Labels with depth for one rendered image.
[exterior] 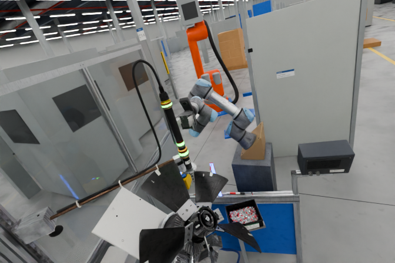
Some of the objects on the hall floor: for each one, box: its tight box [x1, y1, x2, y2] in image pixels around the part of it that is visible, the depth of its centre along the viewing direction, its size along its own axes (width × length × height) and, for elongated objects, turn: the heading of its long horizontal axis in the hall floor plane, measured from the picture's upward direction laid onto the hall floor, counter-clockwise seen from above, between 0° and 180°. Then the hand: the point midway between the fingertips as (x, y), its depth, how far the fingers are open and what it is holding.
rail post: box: [293, 203, 303, 263], centre depth 152 cm, size 4×4×78 cm
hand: (180, 125), depth 90 cm, fingers open, 8 cm apart
